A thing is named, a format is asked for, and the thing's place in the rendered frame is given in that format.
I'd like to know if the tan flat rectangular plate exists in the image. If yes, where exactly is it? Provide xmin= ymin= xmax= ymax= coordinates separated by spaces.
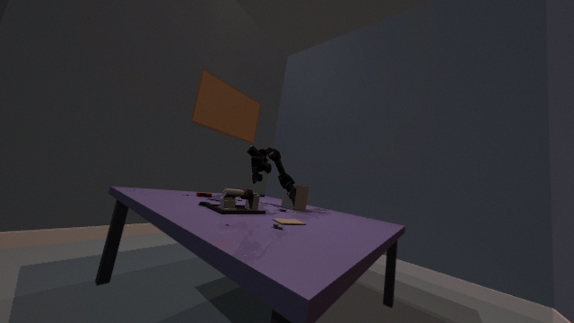
xmin=273 ymin=218 xmax=306 ymax=225

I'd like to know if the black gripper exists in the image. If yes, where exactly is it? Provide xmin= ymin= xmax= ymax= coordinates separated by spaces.
xmin=251 ymin=156 xmax=263 ymax=184

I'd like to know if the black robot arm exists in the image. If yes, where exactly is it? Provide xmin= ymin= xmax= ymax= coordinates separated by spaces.
xmin=248 ymin=146 xmax=295 ymax=192

